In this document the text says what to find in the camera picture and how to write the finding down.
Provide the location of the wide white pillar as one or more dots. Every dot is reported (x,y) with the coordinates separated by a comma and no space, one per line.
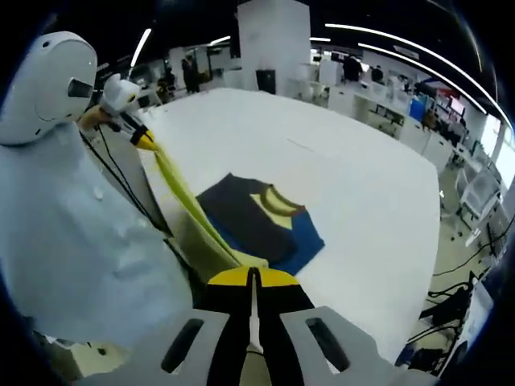
(273,40)

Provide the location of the blue storage bin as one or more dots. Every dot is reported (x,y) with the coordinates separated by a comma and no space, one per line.
(417,109)

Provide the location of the red screen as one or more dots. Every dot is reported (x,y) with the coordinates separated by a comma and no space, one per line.
(457,105)

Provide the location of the short ceiling light strip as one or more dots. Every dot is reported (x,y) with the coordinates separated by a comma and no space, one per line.
(141,46)

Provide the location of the white chest device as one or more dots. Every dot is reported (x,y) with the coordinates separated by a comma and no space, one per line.
(40,80)

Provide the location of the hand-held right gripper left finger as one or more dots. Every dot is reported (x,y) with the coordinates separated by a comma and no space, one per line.
(169,354)

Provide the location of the yellow black blue garment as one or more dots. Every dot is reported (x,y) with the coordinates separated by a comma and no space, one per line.
(249,217)

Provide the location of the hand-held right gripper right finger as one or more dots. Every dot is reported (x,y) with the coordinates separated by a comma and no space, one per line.
(334,354)

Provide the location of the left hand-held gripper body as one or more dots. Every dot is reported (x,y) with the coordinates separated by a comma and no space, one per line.
(120,93)

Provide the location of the shorter ceiling light strip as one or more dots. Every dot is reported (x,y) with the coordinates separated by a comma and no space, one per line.
(418,66)

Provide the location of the black bin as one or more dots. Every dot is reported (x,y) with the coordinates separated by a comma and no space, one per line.
(266,81)

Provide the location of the person's white shirt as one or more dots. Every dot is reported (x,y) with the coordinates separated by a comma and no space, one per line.
(80,241)

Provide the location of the long ceiling light strip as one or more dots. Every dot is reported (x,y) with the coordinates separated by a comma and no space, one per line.
(410,42)

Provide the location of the white cabinet row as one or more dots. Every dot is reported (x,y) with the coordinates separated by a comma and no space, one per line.
(382,116)

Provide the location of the person's left hand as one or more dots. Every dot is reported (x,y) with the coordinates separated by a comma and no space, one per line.
(96,117)

